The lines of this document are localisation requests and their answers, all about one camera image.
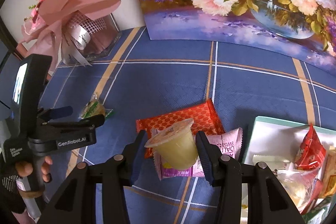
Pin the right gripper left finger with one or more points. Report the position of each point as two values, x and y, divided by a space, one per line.
75 199

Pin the round pastry clear packet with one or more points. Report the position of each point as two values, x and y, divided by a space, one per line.
299 184

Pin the cream orange cake packet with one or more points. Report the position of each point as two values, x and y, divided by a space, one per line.
329 177

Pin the round cookie clear green packet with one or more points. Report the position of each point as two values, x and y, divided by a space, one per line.
95 107

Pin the red candy-twist snack packet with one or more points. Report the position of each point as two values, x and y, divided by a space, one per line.
309 159

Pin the pink purple swiss roll packet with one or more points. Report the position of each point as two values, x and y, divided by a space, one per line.
229 143

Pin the red patterned packet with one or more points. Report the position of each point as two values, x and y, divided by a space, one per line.
204 115

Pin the yellow jelly cup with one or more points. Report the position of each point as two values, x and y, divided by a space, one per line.
176 145

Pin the white nut snack packet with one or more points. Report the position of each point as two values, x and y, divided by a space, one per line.
273 162

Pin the green white cracker packet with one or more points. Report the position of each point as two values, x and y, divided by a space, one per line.
318 213

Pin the left gloved hand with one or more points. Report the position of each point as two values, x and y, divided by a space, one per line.
10 197

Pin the white teal-rimmed tray box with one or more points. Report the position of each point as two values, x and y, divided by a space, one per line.
276 137

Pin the pink paper flower bouquet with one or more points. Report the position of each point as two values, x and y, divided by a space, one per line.
72 30

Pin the blue plaid tablecloth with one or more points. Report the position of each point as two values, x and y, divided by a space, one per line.
143 78

